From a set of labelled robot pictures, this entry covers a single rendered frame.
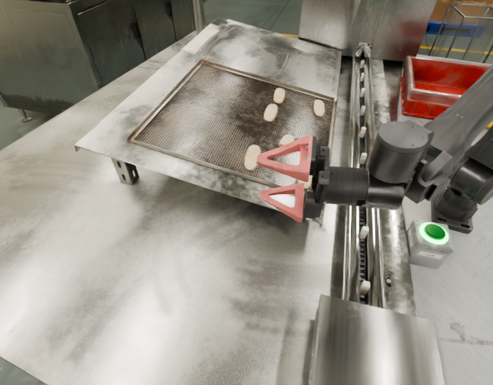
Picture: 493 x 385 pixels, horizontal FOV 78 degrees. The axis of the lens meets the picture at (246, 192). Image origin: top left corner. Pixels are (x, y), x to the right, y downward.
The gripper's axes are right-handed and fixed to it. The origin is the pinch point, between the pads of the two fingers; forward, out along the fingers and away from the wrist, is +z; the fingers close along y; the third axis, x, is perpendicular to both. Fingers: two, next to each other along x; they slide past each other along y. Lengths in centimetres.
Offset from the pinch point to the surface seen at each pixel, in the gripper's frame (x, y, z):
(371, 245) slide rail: 2.9, 26.4, -22.9
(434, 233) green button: 5.1, 21.6, -34.2
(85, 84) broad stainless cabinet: 128, 90, 145
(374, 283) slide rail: -6.1, 24.2, -22.4
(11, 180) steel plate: 10, 27, 75
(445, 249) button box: 2.1, 22.3, -36.1
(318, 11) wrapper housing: 113, 33, -8
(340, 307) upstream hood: -14.0, 14.9, -14.2
